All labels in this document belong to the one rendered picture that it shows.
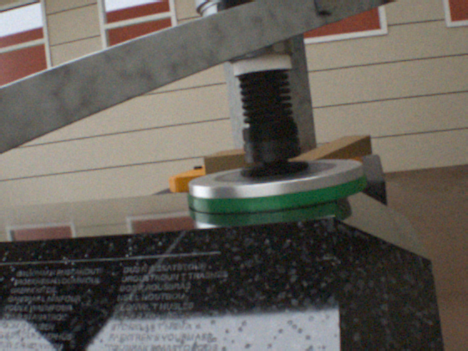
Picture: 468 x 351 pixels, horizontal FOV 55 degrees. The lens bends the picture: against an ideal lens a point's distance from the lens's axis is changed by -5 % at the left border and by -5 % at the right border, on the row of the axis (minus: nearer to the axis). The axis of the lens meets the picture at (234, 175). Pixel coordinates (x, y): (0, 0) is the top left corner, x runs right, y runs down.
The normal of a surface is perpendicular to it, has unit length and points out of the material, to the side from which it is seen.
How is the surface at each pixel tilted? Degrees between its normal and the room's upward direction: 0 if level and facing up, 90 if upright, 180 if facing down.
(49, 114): 90
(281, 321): 45
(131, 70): 90
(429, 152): 90
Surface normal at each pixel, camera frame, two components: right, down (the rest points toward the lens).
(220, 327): -0.22, -0.61
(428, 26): -0.18, 0.13
